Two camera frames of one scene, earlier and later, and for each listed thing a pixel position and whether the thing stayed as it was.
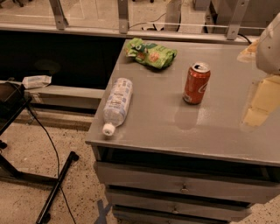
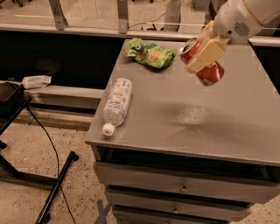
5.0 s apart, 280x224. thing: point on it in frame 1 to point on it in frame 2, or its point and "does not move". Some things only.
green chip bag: [150, 53] does not move
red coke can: [197, 83] to [208, 76]
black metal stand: [13, 101] does not move
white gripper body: [269, 49] to [233, 24]
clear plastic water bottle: [118, 103] does not move
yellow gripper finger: [248, 55] to [206, 35]
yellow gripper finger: [266, 98] to [213, 50]
